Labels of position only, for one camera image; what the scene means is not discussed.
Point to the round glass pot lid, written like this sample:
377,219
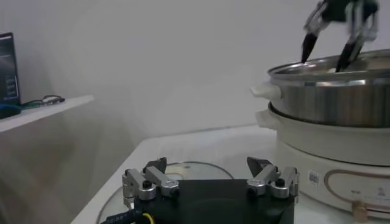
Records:
195,170

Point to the dark laptop screen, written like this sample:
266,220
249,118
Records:
7,70

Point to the blue computer mouse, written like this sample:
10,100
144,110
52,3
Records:
7,111

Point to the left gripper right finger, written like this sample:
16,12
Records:
269,179

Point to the white electric cooker pot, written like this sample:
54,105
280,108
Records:
304,146

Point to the perforated steel steamer basket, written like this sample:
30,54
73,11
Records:
329,100

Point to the white side table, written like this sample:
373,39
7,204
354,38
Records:
45,112

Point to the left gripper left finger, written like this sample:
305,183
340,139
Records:
152,181

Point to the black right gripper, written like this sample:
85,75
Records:
338,9

